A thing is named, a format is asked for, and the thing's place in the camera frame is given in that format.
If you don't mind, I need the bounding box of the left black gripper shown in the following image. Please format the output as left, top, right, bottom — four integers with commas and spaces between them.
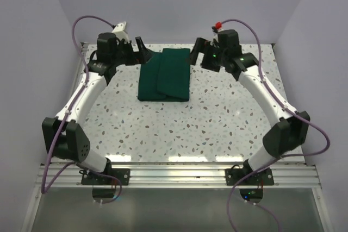
111, 36, 152, 67

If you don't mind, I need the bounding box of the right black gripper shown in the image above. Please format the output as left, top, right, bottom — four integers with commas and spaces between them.
184, 38, 227, 73

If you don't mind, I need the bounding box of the green surgical cloth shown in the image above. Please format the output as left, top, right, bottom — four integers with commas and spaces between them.
138, 48, 191, 102

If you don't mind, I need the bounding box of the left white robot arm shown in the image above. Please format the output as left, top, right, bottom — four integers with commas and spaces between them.
42, 32, 153, 185

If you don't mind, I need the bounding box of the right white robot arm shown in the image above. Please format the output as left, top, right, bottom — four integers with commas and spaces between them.
190, 29, 310, 185

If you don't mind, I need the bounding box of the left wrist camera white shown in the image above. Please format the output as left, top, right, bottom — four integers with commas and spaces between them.
111, 21, 129, 42

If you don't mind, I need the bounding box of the aluminium left rail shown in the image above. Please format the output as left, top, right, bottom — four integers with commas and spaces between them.
70, 42, 89, 95

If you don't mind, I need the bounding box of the aluminium rail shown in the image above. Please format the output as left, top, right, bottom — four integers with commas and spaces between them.
35, 161, 321, 189
70, 42, 89, 95

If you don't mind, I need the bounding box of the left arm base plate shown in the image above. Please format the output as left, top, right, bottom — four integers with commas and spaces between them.
79, 168, 131, 186

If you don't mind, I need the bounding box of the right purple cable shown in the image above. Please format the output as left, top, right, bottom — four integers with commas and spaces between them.
221, 19, 331, 232

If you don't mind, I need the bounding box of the purple cable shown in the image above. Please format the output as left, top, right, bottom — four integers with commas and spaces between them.
221, 19, 331, 232
40, 15, 114, 195

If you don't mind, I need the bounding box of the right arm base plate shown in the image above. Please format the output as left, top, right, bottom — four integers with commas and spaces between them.
225, 168, 275, 186

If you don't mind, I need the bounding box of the aluminium front rail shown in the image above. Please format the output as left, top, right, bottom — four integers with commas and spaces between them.
35, 161, 321, 189

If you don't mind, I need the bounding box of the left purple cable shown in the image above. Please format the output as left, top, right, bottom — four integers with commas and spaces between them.
40, 15, 114, 195

